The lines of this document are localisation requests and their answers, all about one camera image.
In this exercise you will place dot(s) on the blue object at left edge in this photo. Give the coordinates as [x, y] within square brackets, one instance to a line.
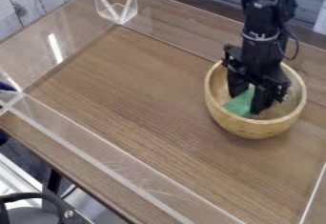
[4, 87]

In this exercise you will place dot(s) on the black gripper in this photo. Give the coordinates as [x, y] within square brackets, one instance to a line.
[254, 64]

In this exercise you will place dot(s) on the brown wooden bowl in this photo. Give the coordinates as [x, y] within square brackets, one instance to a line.
[272, 122]

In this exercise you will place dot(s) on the green rectangular block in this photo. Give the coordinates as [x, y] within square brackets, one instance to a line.
[239, 105]

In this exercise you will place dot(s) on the black table leg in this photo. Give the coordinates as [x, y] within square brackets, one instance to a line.
[54, 182]

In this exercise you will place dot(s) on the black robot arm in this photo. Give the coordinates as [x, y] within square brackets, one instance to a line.
[268, 16]

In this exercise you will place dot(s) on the clear acrylic enclosure wall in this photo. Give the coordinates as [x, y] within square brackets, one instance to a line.
[109, 106]

